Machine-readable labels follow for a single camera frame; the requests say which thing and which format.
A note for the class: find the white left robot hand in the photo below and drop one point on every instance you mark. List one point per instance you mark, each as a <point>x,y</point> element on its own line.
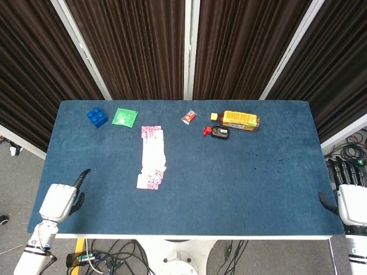
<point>57,202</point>

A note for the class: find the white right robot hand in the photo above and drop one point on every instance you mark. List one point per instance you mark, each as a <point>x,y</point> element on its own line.
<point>352,204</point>

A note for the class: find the red and white small object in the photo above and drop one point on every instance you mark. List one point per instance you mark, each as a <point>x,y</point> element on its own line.
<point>149,182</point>

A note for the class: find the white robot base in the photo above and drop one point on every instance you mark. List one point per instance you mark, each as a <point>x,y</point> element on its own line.
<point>177,257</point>

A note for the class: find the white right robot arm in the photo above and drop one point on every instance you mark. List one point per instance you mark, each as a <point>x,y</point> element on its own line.
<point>357,249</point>

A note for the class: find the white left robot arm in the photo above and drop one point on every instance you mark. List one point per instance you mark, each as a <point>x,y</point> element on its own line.
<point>35,246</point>

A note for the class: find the black power adapter with cables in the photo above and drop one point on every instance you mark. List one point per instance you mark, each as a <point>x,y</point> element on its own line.
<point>78,258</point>

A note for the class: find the black caster wheel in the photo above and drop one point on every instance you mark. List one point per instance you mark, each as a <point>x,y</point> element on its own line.
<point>4,220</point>

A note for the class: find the blue toy building block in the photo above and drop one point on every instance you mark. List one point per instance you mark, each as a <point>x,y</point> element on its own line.
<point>97,117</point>

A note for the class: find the green flat packet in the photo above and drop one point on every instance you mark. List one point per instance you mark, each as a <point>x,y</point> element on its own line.
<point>124,117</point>

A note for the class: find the dark brown curtain panel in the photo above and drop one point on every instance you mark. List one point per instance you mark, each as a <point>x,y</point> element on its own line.
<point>129,48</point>
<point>37,71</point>
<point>332,71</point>
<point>246,48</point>

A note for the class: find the blue table cloth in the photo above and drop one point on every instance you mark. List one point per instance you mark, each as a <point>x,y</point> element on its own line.
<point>215,186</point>

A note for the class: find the yellow label tea bottle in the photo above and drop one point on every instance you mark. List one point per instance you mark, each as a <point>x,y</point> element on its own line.
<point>238,120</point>

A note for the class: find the small black bottle red cap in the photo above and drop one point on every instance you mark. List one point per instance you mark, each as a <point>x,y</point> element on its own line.
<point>219,133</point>

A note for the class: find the small red snack packet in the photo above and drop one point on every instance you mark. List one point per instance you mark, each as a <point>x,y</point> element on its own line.
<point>189,117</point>

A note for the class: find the white partition bottom rail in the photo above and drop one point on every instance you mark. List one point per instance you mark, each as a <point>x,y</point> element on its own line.
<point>23,142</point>
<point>344,131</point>

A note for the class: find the white table frame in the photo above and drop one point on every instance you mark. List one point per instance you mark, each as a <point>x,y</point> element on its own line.
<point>195,236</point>

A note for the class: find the white partition post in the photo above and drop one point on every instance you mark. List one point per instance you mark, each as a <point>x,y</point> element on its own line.
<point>191,48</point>
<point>83,54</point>
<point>289,54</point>

